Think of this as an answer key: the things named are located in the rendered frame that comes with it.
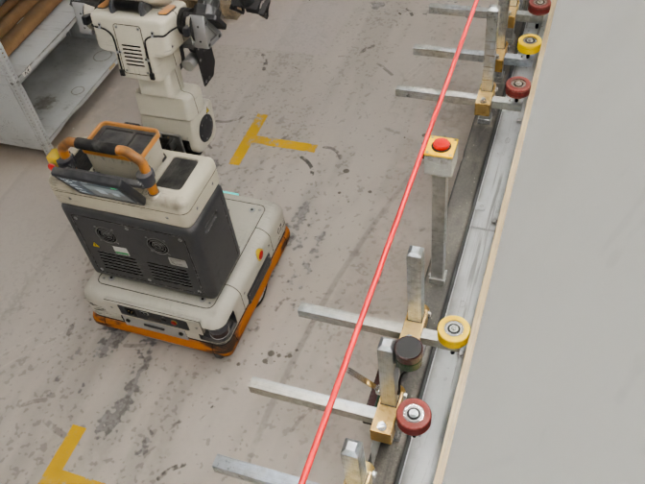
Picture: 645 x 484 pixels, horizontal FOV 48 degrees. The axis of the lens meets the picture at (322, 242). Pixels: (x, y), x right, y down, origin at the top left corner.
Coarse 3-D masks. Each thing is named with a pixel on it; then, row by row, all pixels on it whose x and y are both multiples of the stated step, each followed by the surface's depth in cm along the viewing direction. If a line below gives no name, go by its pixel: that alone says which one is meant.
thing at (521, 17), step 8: (432, 8) 285; (440, 8) 283; (448, 8) 282; (456, 8) 282; (464, 8) 281; (480, 8) 280; (488, 8) 280; (480, 16) 281; (520, 16) 275; (528, 16) 274; (536, 16) 273
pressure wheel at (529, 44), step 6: (522, 36) 256; (528, 36) 256; (534, 36) 256; (522, 42) 254; (528, 42) 254; (534, 42) 254; (540, 42) 253; (522, 48) 254; (528, 48) 253; (534, 48) 253; (528, 54) 255
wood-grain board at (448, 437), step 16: (544, 32) 258; (544, 48) 252; (528, 96) 236; (528, 112) 231; (512, 176) 213; (496, 240) 198; (480, 304) 184; (480, 320) 181; (464, 368) 173; (464, 384) 170; (448, 432) 162; (448, 448) 160
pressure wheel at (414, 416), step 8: (408, 400) 168; (416, 400) 168; (400, 408) 167; (408, 408) 167; (416, 408) 167; (424, 408) 166; (400, 416) 166; (408, 416) 166; (416, 416) 165; (424, 416) 165; (400, 424) 165; (408, 424) 164; (416, 424) 164; (424, 424) 164; (408, 432) 165; (416, 432) 164; (424, 432) 166
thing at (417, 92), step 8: (400, 88) 256; (408, 88) 256; (416, 88) 255; (424, 88) 255; (432, 88) 254; (400, 96) 258; (408, 96) 257; (416, 96) 256; (424, 96) 254; (432, 96) 253; (448, 96) 251; (456, 96) 250; (464, 96) 250; (472, 96) 249; (496, 96) 248; (464, 104) 251; (472, 104) 250; (496, 104) 247; (504, 104) 246; (512, 104) 245; (520, 104) 244
